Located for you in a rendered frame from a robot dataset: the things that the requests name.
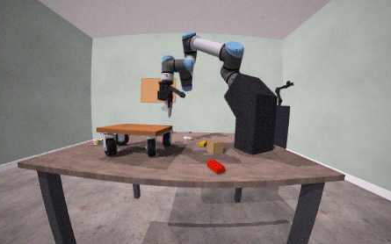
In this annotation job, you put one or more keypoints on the red toy brick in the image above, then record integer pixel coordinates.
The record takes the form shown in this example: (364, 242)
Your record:
(216, 166)

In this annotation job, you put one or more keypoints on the yellow flat bar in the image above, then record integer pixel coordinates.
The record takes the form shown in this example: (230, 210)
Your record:
(202, 143)

